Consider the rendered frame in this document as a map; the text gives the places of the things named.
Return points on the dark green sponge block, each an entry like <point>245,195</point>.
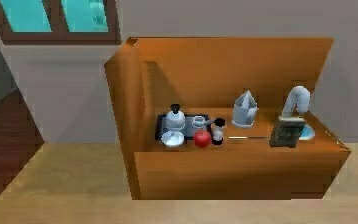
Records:
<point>286,133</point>

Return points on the black and white pepper shaker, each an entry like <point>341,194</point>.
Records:
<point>218,132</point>

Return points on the black stove top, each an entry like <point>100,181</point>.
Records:
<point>191,132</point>

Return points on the white round plate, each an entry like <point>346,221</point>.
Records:
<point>172,138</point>

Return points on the white curved faucet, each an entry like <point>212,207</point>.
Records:
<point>297,100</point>

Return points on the silver knife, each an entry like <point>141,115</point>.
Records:
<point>247,137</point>

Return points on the red round tomato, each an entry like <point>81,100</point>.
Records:
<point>202,138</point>

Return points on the white kettle with black lid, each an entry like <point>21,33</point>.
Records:
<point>175,118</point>

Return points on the orange wooden kitchen counter cabinet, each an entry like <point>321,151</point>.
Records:
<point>220,173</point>

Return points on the brown framed window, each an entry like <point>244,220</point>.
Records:
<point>57,35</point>

